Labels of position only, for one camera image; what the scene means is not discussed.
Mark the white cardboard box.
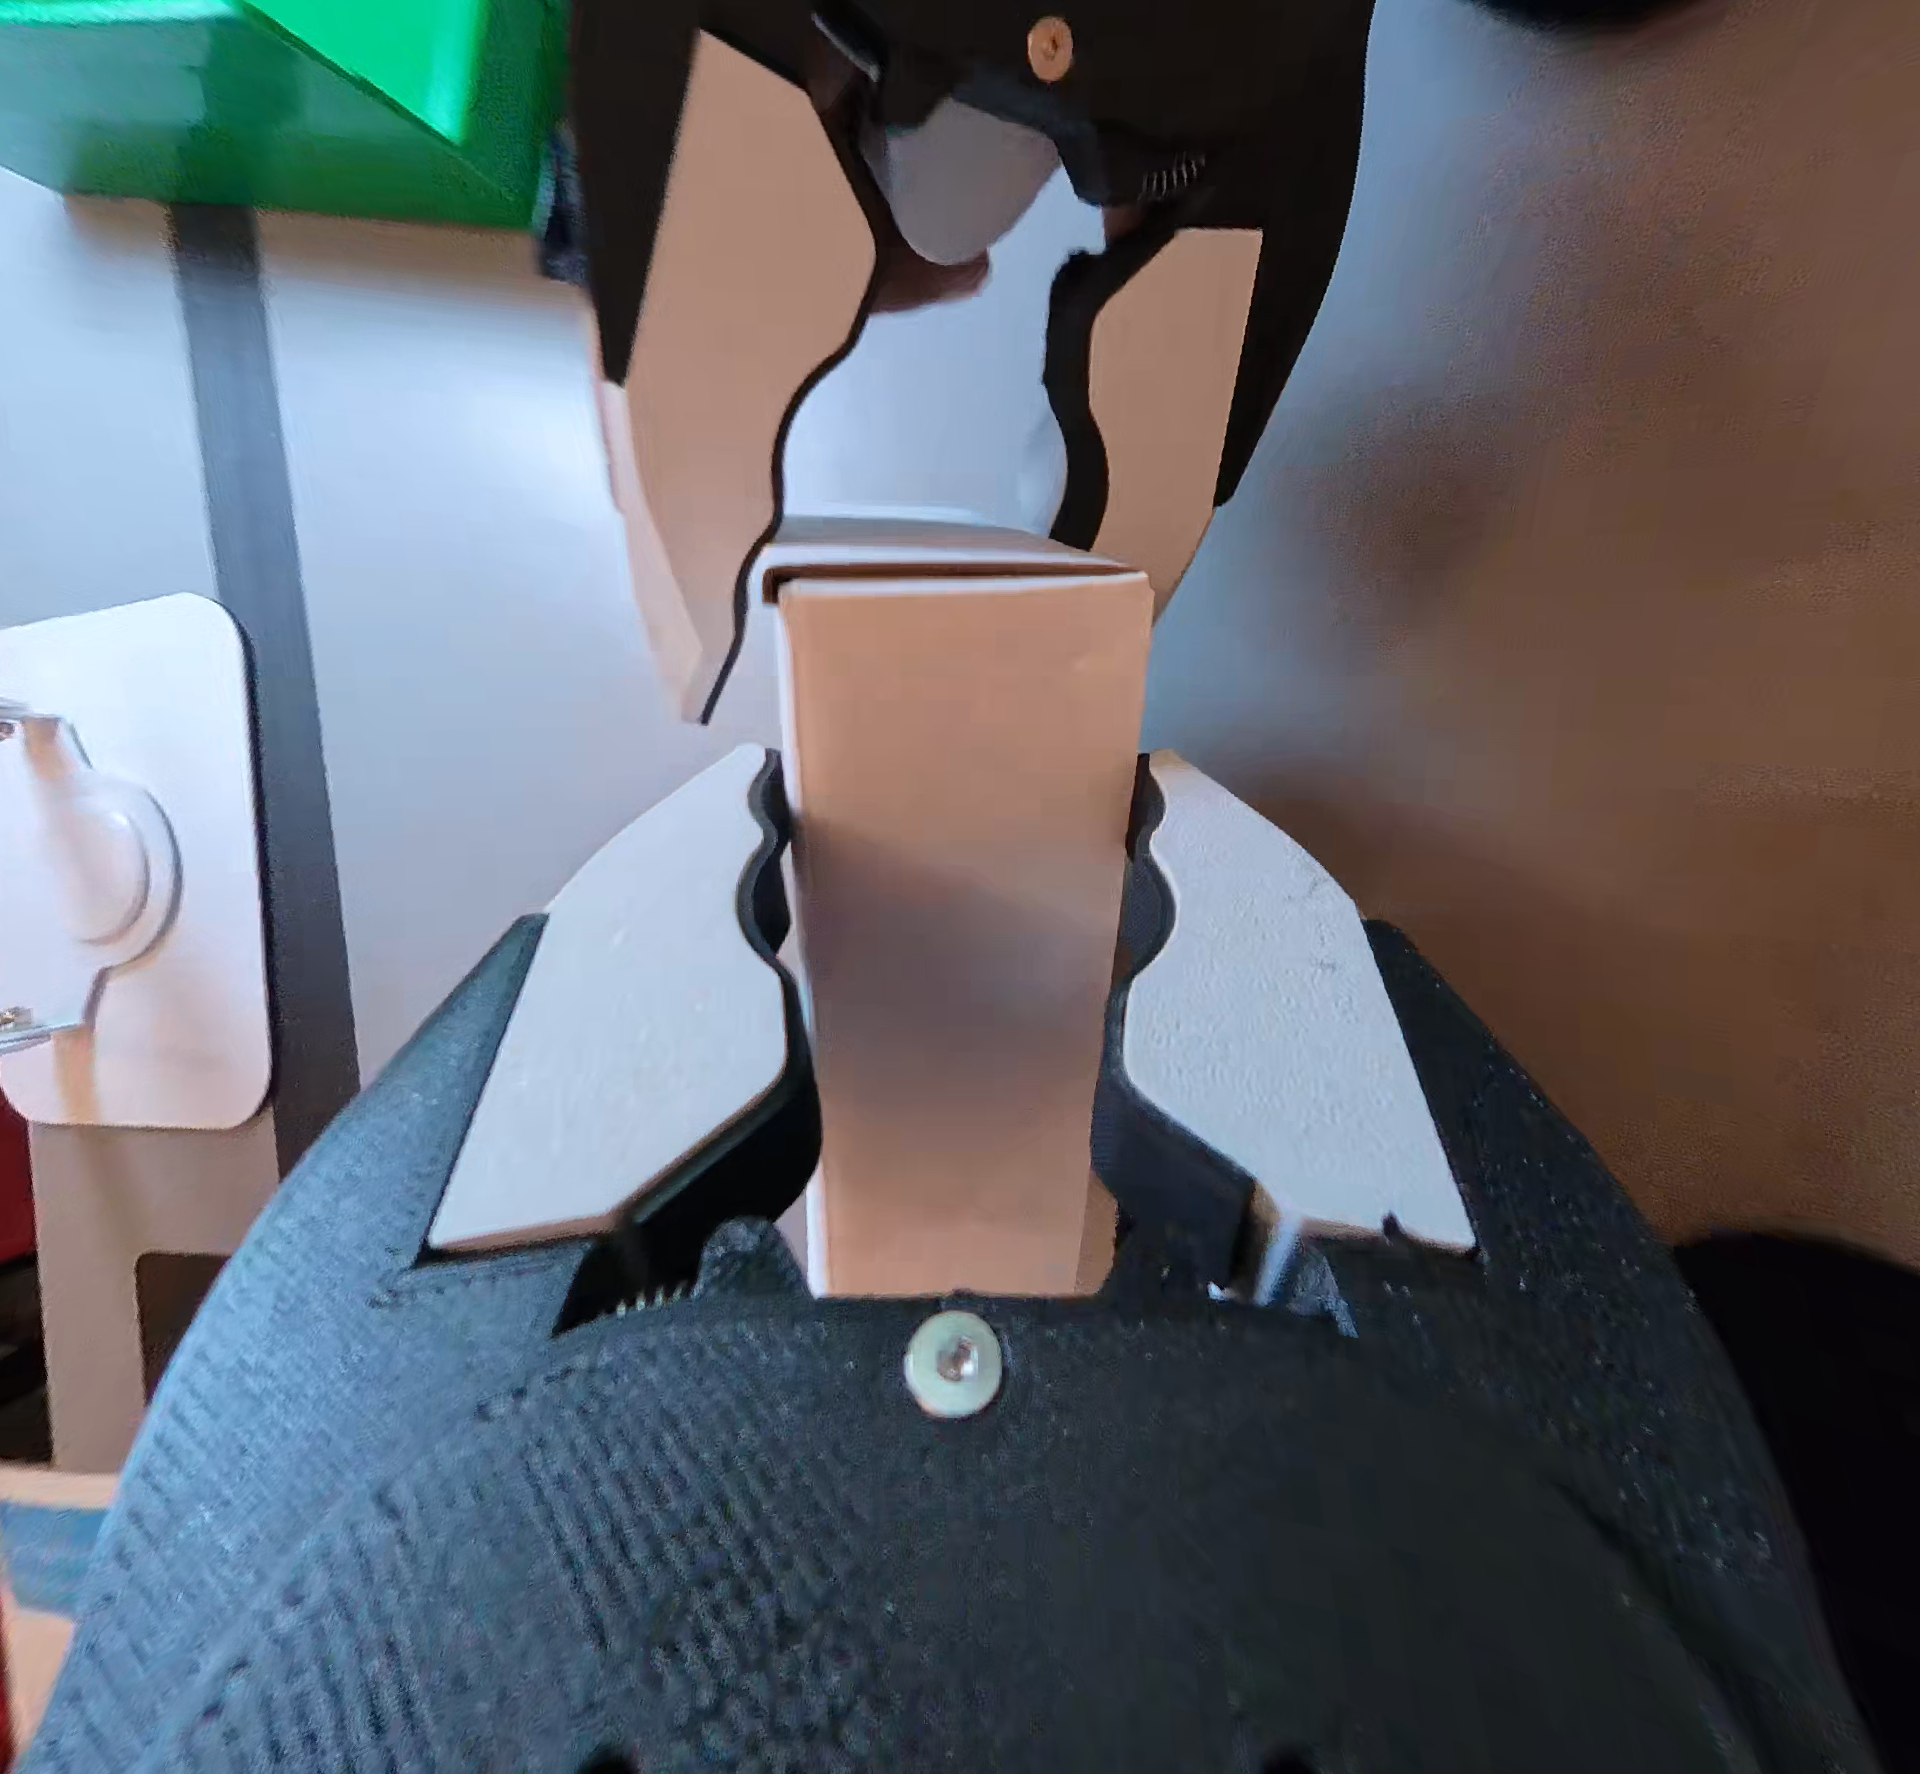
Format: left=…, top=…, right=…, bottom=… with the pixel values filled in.
left=762, top=512, right=1158, bottom=1303

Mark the pale rounded plate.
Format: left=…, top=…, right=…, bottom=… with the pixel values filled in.
left=0, top=592, right=273, bottom=1130

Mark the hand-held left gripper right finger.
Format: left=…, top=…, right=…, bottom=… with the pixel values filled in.
left=1098, top=750, right=1482, bottom=1259

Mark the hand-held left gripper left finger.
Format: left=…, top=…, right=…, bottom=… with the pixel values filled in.
left=423, top=743, right=824, bottom=1259

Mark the clear plastic hook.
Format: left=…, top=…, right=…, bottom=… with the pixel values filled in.
left=0, top=701, right=184, bottom=1049

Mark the person's right hand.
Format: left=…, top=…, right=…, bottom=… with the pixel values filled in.
left=873, top=248, right=994, bottom=312

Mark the black strip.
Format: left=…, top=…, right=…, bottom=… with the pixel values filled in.
left=168, top=203, right=365, bottom=1183

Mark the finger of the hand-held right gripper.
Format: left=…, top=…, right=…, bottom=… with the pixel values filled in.
left=1038, top=220, right=1265, bottom=608
left=597, top=27, right=883, bottom=729

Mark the person's right forearm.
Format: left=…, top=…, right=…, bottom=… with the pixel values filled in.
left=1147, top=0, right=1920, bottom=1265

